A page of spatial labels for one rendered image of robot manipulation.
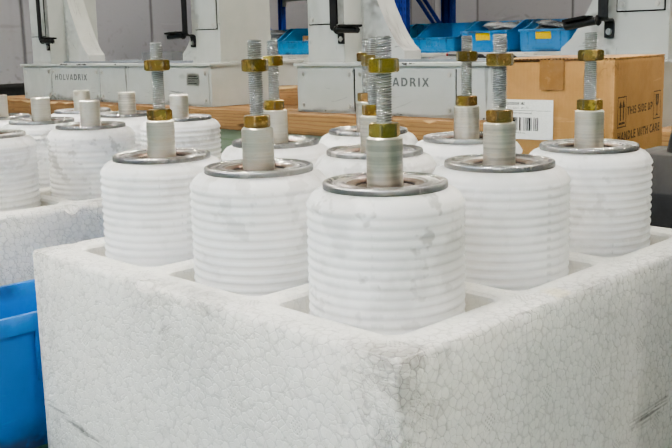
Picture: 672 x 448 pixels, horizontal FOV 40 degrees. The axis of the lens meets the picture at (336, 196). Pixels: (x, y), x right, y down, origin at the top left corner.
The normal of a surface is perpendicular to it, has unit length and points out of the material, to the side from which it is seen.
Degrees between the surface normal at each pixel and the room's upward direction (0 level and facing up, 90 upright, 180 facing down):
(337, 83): 90
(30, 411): 92
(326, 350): 90
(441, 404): 90
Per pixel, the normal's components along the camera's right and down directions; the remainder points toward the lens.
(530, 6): -0.68, 0.14
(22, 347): 0.71, 0.14
